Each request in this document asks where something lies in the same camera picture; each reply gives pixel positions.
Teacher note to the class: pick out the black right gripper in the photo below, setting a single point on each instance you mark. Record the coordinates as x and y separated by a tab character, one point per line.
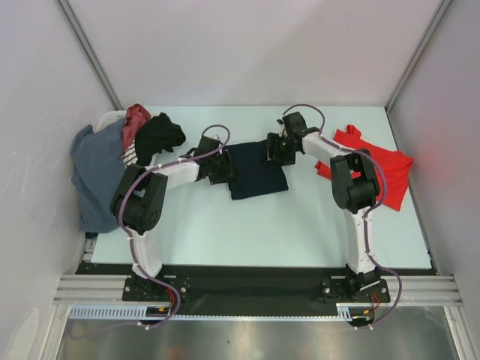
274	141

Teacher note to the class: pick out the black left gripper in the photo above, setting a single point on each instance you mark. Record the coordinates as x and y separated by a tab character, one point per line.
226	171

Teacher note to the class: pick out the navy tank top red trim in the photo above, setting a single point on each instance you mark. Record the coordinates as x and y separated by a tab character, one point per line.
254	175

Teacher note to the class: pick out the grey-blue tank top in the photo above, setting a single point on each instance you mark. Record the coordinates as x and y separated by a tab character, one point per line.
97	172

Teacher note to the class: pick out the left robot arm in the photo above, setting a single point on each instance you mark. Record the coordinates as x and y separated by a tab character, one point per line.
139	199

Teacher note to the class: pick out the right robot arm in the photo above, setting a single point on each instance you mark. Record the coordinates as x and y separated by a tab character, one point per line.
355	182

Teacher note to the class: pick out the striped white black tank top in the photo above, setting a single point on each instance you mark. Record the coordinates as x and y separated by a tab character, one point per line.
129	156

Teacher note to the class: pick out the maroon tank top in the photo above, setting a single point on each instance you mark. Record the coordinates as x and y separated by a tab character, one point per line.
136	116

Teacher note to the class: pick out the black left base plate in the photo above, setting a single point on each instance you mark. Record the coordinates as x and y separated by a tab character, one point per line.
139	289

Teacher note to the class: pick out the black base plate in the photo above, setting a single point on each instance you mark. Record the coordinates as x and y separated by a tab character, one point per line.
139	289
339	289

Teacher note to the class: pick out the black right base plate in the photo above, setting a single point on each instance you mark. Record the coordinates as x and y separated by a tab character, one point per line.
339	289

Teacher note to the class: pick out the grey slotted cable duct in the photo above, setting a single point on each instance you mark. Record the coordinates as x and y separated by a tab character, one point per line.
155	313

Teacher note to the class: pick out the aluminium frame rail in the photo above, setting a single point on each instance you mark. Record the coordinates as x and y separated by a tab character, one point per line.
110	289

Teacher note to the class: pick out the right aluminium corner post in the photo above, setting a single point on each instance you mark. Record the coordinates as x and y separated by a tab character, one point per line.
421	48

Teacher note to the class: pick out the aluminium corner post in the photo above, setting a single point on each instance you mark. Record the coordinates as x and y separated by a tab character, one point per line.
79	33
421	48

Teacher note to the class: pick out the left aluminium corner post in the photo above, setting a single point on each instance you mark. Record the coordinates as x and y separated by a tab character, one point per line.
79	33

